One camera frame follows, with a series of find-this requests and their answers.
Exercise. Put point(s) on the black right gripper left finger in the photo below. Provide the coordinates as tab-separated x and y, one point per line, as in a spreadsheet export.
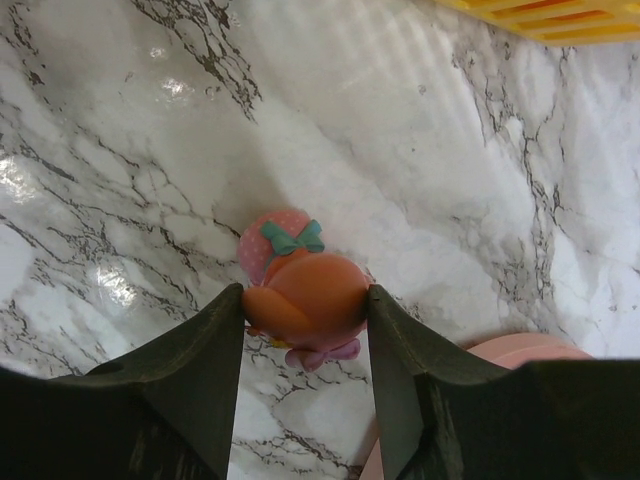
162	411

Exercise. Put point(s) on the yellow plastic shopping basket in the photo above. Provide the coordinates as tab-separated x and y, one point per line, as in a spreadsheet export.
559	23

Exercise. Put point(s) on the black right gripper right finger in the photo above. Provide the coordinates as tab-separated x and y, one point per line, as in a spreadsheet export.
444	413

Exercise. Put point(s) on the pink pig toy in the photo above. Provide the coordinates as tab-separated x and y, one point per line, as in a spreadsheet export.
303	298

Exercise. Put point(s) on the pink three-tier shelf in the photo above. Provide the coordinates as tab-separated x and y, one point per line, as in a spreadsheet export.
500	360

